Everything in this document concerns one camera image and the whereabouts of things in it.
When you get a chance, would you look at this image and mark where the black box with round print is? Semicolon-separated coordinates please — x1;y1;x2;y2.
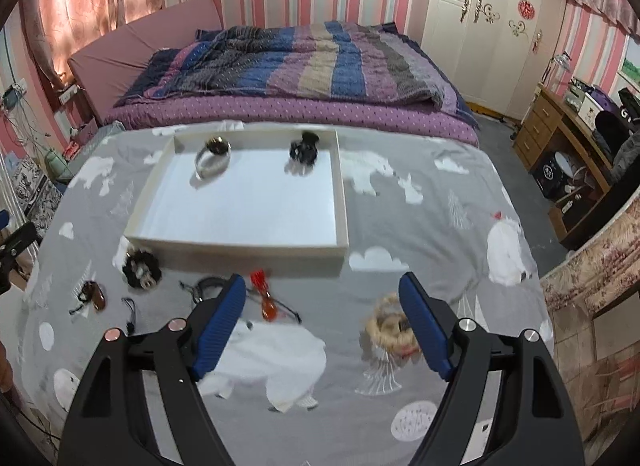
530;151;576;191

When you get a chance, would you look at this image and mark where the desk lamp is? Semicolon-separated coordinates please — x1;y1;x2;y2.
545;52;574;92

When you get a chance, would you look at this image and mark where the bed with purple dotted sheet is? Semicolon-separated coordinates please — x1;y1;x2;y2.
102;96;481;147

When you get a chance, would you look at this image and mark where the person's left forearm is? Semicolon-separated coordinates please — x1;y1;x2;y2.
0;341;14;394

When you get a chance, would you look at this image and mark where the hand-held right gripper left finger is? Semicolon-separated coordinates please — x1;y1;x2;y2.
59;273;248;466

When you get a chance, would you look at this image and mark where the pink patterned curtain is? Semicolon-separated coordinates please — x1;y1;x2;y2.
20;0;168;91

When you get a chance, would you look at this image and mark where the brown pendant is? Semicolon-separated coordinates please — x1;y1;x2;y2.
70;281;107;315

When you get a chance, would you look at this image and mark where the black cord loop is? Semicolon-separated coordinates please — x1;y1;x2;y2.
121;297;141;335

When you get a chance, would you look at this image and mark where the white shallow tray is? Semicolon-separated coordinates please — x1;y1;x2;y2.
123;128;349;277

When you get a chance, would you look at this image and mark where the red tassel orange pendant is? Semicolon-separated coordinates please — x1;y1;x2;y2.
250;270;280;321

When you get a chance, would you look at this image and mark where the black braided cord bracelet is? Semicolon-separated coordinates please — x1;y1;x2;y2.
179;276;303;324

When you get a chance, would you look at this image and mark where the cream wardrobe with ornaments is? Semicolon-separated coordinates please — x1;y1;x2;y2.
420;0;568;121

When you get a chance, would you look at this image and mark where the pink mattress pad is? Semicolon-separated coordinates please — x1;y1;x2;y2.
67;0;223;127

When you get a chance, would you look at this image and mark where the grey polar bear tablecloth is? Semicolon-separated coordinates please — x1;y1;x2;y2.
10;121;556;466

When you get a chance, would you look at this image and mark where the floral cloth sofa cover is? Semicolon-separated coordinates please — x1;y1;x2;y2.
540;206;640;447

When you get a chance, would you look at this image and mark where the cream ruffled scrunchie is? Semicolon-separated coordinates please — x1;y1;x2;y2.
364;293;421;357

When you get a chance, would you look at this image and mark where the striped blue purple quilt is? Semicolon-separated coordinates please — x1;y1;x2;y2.
114;20;473;114

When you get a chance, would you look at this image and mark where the black hair claw clip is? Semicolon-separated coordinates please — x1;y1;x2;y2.
289;131;321;165

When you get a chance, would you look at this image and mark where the white band wrist watch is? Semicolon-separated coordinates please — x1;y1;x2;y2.
194;137;232;181

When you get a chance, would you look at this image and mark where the black cord jade pendant necklace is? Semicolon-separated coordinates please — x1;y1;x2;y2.
121;246;163;291

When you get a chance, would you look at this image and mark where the wooden desk with drawers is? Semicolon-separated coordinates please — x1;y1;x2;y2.
512;83;631;251

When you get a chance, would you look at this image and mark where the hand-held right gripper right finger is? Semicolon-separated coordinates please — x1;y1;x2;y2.
397;272;586;466

